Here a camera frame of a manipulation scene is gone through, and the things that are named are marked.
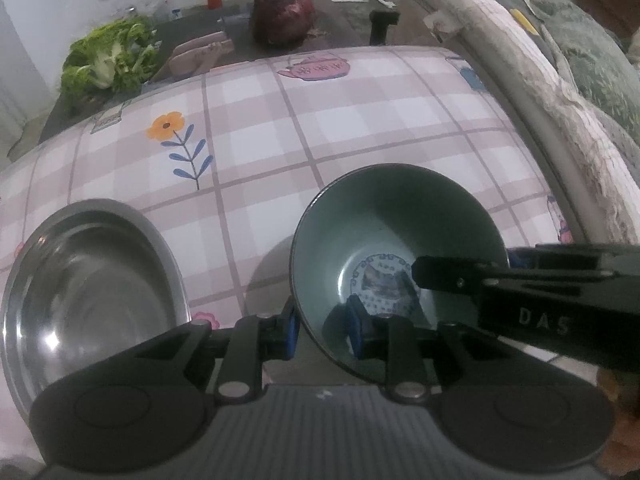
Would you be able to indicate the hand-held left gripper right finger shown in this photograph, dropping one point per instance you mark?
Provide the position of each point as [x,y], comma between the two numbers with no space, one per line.
[356,326]

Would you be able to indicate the white quilted bed pad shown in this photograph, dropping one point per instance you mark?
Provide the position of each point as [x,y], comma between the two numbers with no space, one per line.
[560,85]

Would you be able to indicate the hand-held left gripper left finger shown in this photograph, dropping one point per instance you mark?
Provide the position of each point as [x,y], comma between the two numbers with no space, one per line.
[289,331]

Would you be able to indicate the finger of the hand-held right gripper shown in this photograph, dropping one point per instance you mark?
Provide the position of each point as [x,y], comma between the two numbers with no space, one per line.
[550,255]
[445,275]

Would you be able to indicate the green ceramic bowl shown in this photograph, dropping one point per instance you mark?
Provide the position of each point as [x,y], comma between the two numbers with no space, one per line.
[400,210]

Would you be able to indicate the leafy green lettuce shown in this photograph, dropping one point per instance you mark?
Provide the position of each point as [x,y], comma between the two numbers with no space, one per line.
[100,55]

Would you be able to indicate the pale pink bundle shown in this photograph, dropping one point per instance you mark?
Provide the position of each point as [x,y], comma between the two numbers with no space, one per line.
[200,52]

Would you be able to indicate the large steel basin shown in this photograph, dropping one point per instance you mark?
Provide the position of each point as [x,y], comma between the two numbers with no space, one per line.
[90,280]

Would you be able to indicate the green leaf-patterned blanket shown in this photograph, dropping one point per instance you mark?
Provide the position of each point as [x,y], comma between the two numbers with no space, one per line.
[595,60]

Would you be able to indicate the crumpled white paper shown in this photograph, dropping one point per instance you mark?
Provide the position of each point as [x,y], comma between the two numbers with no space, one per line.
[440,22]

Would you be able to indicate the black clamp stand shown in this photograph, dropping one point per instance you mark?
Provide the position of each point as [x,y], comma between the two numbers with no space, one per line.
[383,25]

